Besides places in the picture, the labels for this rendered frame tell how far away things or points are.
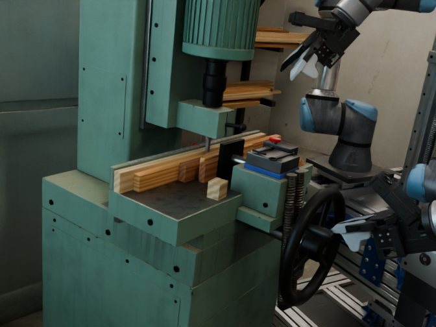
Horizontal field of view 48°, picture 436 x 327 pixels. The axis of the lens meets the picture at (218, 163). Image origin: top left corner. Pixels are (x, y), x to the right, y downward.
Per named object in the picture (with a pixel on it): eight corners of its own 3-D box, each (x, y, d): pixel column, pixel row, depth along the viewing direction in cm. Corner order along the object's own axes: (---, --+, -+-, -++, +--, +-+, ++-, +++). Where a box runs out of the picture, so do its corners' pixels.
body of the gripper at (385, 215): (375, 261, 94) (438, 254, 87) (361, 218, 94) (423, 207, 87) (388, 248, 100) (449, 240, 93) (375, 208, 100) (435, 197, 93)
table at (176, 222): (211, 266, 94) (214, 239, 92) (106, 214, 111) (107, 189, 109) (340, 193, 141) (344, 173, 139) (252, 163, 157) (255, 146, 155)
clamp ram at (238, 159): (239, 186, 118) (244, 151, 116) (215, 177, 123) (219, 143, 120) (259, 178, 125) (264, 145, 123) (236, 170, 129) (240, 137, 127)
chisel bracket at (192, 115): (215, 145, 121) (219, 112, 118) (174, 132, 128) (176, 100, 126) (232, 141, 126) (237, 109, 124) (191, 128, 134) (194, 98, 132)
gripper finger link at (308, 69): (311, 89, 114) (328, 62, 117) (293, 72, 113) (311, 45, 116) (303, 93, 117) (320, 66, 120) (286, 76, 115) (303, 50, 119)
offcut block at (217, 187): (218, 200, 109) (220, 184, 108) (206, 196, 111) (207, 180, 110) (226, 196, 113) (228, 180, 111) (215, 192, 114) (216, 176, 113)
